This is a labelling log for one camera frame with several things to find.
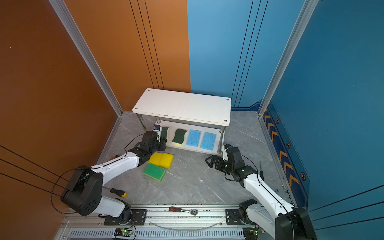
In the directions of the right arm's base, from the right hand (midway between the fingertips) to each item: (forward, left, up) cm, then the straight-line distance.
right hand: (210, 162), depth 83 cm
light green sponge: (-3, +32, -5) cm, 32 cm away
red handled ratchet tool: (-23, +9, -7) cm, 26 cm away
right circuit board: (-31, -18, -10) cm, 37 cm away
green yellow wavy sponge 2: (+18, +28, +5) cm, 34 cm away
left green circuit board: (-31, +43, -10) cm, 54 cm away
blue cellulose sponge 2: (+18, +10, -2) cm, 21 cm away
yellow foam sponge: (+5, +27, -6) cm, 28 cm away
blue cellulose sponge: (+16, 0, -1) cm, 16 cm away
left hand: (+15, +28, +3) cm, 32 cm away
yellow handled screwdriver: (-14, +49, -5) cm, 51 cm away
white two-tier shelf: (+10, +10, +25) cm, 29 cm away
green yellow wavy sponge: (+19, +19, 0) cm, 27 cm away
